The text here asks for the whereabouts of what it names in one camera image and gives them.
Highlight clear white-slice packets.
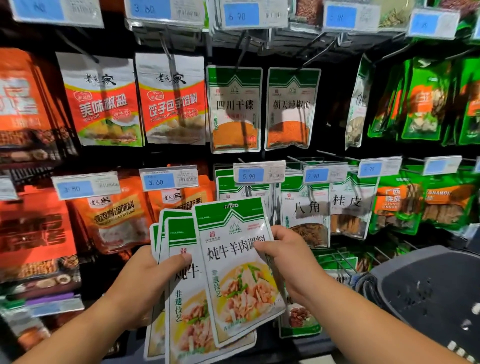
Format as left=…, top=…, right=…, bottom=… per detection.
left=345, top=54, right=376, bottom=150

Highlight row of green white packets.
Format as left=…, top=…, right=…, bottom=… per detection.
left=277, top=251, right=361, bottom=339

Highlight clear brown-spice packets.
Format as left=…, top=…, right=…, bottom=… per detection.
left=279, top=174, right=333, bottom=250

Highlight clear orange powder packets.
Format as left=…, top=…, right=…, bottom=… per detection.
left=206, top=66, right=264, bottom=155

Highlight orange seasoning packet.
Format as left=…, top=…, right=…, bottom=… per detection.
left=146, top=174, right=217, bottom=222

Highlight clear cinnamon packets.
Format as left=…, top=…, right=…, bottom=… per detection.
left=330, top=174, right=380, bottom=241

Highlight orange bold-print packets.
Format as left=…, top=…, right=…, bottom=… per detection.
left=0, top=48, right=76, bottom=162

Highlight person's right hand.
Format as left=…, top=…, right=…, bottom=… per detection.
left=255, top=225, right=331, bottom=305

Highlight person's left forearm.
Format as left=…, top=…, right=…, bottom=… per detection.
left=15, top=300, right=162, bottom=364

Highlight clear red-spice packets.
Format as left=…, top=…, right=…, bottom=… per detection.
left=213, top=166, right=275, bottom=226

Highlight white red-label packets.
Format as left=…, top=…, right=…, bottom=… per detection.
left=135, top=52, right=209, bottom=146
left=56, top=52, right=145, bottom=147

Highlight person's left hand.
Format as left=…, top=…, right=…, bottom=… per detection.
left=112, top=243, right=194, bottom=331

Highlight black shopping basket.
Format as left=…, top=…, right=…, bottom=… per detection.
left=360, top=246, right=480, bottom=364

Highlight green white-slice packets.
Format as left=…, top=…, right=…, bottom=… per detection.
left=367, top=58, right=480, bottom=146

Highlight clear chili powder packets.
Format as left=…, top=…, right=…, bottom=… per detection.
left=264, top=67, right=322, bottom=151

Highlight person's right forearm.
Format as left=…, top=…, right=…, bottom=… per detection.
left=296, top=277, right=470, bottom=364

